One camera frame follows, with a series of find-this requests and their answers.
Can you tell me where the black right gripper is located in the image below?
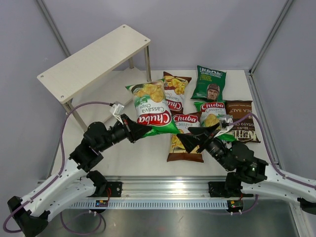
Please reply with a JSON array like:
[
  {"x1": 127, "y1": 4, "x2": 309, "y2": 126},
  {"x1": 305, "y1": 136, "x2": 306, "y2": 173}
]
[{"x1": 177, "y1": 122, "x2": 233, "y2": 171}]

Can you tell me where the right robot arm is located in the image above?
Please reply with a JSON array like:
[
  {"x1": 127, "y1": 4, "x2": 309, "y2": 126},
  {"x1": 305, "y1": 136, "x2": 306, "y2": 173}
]
[{"x1": 177, "y1": 126, "x2": 316, "y2": 214}]

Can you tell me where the green Chuba chips bag small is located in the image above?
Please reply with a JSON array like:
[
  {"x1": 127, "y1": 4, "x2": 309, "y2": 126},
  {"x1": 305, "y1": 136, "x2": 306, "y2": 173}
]
[{"x1": 194, "y1": 101, "x2": 227, "y2": 127}]

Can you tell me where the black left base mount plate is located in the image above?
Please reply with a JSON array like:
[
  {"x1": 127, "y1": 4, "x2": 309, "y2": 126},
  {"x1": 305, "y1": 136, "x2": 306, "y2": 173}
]
[{"x1": 93, "y1": 181, "x2": 123, "y2": 198}]

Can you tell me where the brown Chuba bag upside down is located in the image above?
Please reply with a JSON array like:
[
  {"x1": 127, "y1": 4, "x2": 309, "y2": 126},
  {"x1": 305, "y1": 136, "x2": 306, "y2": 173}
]
[{"x1": 163, "y1": 72, "x2": 192, "y2": 113}]

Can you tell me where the brown Chuba barbecue chips bag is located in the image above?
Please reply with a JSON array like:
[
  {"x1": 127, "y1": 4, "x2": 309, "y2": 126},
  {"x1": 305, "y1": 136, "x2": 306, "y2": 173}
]
[{"x1": 167, "y1": 112, "x2": 204, "y2": 163}]

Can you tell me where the white slotted cable duct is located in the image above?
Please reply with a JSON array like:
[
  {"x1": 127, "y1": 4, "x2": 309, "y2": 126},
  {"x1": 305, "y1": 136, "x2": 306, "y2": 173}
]
[{"x1": 69, "y1": 199, "x2": 228, "y2": 210}]

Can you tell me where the green Real hand cooked bag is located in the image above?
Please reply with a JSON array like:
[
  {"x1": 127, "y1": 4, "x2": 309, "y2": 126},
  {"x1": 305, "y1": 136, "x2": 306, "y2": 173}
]
[{"x1": 191, "y1": 65, "x2": 227, "y2": 102}]

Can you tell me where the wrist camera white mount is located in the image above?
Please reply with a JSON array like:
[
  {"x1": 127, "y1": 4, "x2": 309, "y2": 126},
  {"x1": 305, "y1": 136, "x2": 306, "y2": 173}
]
[
  {"x1": 215, "y1": 115, "x2": 233, "y2": 138},
  {"x1": 110, "y1": 101, "x2": 124, "y2": 123}
]

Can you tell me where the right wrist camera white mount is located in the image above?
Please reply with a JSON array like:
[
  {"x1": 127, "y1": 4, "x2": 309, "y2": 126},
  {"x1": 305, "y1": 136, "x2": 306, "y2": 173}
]
[{"x1": 215, "y1": 115, "x2": 233, "y2": 138}]

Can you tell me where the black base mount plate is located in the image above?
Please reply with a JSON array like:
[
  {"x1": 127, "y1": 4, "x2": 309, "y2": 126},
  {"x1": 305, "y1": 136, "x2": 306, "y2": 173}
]
[
  {"x1": 208, "y1": 181, "x2": 254, "y2": 198},
  {"x1": 93, "y1": 181, "x2": 123, "y2": 198}
]

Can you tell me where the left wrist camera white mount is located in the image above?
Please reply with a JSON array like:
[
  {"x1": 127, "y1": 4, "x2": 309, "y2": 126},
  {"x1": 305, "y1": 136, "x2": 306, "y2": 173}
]
[{"x1": 110, "y1": 101, "x2": 124, "y2": 123}]

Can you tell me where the left aluminium frame post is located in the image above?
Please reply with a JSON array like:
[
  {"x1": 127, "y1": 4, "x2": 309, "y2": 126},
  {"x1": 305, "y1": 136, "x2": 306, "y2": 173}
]
[{"x1": 36, "y1": 0, "x2": 71, "y2": 57}]

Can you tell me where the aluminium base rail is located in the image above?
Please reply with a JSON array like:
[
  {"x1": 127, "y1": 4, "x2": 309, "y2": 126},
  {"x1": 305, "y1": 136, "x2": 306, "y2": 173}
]
[{"x1": 37, "y1": 175, "x2": 301, "y2": 199}]

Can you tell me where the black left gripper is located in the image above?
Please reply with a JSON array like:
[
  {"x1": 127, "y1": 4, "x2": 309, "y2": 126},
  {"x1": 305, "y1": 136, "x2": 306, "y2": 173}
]
[{"x1": 98, "y1": 114, "x2": 152, "y2": 152}]

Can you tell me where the white two-tier wooden shelf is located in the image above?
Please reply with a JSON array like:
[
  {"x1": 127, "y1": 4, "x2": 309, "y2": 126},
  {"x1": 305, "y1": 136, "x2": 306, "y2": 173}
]
[{"x1": 37, "y1": 24, "x2": 152, "y2": 113}]

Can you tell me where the green Chuba chips bag large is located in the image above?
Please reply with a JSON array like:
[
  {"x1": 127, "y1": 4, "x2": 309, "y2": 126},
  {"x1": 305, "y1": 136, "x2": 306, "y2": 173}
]
[{"x1": 125, "y1": 79, "x2": 179, "y2": 137}]

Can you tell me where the right aluminium frame post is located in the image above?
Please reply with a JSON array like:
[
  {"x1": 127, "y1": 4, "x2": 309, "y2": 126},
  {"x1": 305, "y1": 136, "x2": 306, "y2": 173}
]
[{"x1": 248, "y1": 0, "x2": 296, "y2": 76}]

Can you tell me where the brown Kettle sea salt bag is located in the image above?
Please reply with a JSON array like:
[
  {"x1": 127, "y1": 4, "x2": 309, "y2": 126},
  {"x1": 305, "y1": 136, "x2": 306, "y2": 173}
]
[{"x1": 225, "y1": 100, "x2": 261, "y2": 143}]

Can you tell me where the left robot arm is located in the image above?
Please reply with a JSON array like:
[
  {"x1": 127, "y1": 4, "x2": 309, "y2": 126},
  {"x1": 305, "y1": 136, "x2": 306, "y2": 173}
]
[{"x1": 7, "y1": 114, "x2": 152, "y2": 237}]

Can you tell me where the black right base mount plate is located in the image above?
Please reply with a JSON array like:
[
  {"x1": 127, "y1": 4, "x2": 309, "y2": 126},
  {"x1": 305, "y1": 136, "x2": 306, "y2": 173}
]
[{"x1": 208, "y1": 181, "x2": 254, "y2": 198}]

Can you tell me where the aluminium frame post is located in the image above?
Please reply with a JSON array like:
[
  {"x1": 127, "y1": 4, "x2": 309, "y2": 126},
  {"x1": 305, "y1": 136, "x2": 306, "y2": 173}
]
[
  {"x1": 248, "y1": 0, "x2": 296, "y2": 76},
  {"x1": 36, "y1": 0, "x2": 71, "y2": 57}
]

